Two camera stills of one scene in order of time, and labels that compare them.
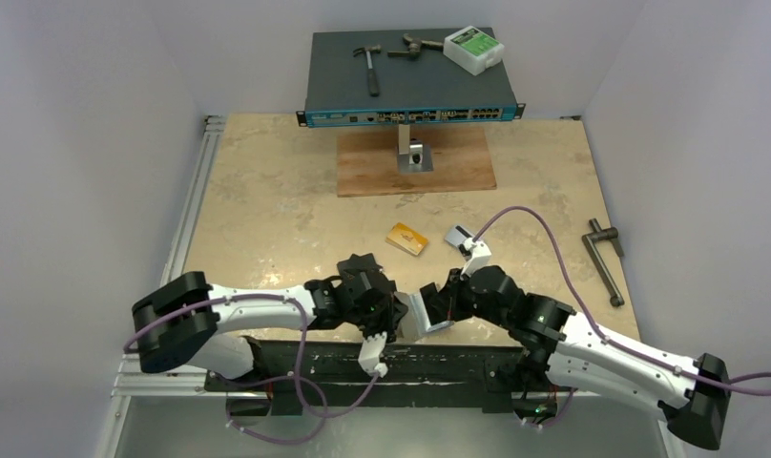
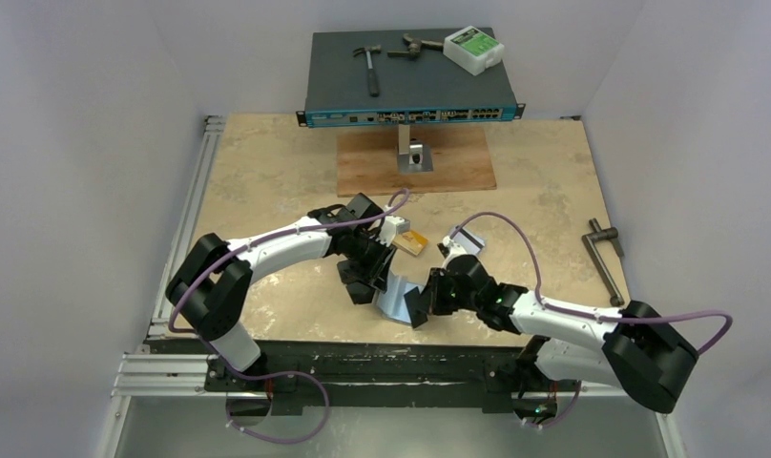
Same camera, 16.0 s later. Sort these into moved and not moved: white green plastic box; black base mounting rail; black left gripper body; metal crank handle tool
Moved: black left gripper body
Not moved: white green plastic box; black base mounting rail; metal crank handle tool
